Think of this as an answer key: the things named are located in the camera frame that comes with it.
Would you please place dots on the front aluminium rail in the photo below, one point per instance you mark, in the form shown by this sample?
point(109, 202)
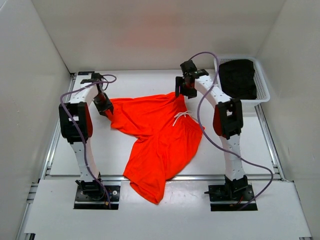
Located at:
point(250, 177)

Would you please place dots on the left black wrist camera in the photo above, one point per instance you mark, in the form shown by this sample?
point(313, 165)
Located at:
point(96, 77)

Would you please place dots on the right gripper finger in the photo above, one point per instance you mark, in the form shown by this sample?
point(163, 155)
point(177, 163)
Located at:
point(178, 84)
point(191, 93)

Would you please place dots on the orange shorts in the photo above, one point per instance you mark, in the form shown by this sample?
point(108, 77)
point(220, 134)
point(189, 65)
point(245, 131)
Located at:
point(167, 139)

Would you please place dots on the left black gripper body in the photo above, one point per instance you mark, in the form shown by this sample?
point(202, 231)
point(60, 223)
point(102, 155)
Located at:
point(101, 100)

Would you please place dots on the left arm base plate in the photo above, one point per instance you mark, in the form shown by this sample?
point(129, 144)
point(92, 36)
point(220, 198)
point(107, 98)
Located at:
point(84, 201)

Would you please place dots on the white plastic basket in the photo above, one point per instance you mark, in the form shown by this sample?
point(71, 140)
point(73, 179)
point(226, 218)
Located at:
point(263, 94)

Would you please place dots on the right aluminium rail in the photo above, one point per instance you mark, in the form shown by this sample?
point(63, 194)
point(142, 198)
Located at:
point(270, 144)

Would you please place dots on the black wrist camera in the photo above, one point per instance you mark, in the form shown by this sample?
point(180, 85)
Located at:
point(96, 77)
point(188, 67)

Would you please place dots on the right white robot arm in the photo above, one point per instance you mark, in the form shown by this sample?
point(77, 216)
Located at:
point(227, 124)

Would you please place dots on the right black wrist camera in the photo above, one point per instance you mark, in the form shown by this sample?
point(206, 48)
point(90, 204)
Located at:
point(188, 67)

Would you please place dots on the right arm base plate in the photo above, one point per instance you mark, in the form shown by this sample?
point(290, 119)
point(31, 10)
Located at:
point(231, 197)

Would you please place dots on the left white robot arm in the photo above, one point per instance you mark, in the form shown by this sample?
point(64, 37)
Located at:
point(77, 128)

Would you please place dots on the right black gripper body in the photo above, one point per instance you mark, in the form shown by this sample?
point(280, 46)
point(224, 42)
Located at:
point(184, 84)

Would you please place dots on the small dark label tag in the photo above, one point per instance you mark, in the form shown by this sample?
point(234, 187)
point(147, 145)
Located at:
point(84, 73)

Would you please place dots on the black shorts in basket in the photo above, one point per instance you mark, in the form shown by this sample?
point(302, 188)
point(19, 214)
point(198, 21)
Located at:
point(237, 79)

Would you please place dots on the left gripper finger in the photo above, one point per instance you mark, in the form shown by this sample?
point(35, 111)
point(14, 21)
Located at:
point(102, 110)
point(109, 107)

